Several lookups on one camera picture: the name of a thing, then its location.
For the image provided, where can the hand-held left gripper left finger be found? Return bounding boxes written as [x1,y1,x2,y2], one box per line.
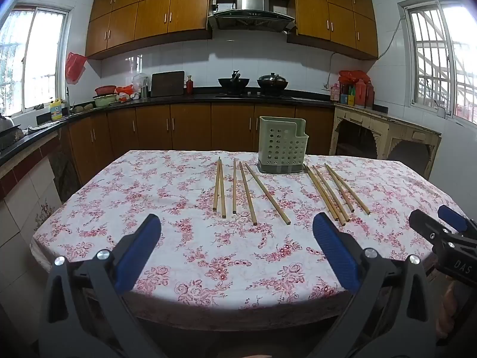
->
[39,214,162,358]

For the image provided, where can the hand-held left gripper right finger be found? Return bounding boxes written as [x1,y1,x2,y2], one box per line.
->
[312,212,436,358]

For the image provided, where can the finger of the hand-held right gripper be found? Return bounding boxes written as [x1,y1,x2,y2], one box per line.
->
[409,209,453,245]
[437,204,477,236]

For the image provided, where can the pale green perforated utensil holder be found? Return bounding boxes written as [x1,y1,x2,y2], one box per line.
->
[258,116,307,175]

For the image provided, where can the person's right hand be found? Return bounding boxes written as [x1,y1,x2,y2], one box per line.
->
[436,279,462,345]

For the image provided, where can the cream side table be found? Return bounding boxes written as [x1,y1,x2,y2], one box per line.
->
[330,104,442,180]

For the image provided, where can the wooden lower kitchen cabinets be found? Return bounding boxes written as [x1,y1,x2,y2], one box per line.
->
[56,104,336,195]

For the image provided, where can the white framed barred window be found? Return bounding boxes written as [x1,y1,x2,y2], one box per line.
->
[404,2,477,124]

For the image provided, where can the black kitchen countertop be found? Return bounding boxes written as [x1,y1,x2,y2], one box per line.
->
[0,87,336,165]

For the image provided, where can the red bag over bottles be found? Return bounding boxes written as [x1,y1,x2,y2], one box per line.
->
[338,70,371,84]

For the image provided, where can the dark cutting board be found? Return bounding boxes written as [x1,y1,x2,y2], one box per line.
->
[150,70,185,98]

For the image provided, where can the black gas stove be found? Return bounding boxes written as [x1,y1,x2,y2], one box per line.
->
[214,91,295,99]

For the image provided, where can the black pot with lid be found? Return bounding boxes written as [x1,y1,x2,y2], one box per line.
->
[257,72,289,95]

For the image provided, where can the black wok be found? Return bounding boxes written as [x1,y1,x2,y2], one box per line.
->
[218,70,250,95]

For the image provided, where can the red hanging plastic bag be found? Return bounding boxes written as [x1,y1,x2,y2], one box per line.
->
[66,52,87,84]

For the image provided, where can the white framed sliding window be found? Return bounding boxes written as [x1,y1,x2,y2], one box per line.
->
[0,5,71,116]

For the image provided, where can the steel range hood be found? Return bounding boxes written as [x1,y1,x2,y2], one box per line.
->
[207,0,297,32]

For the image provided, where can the wooden upper wall cabinets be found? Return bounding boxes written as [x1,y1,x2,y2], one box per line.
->
[85,0,379,60]

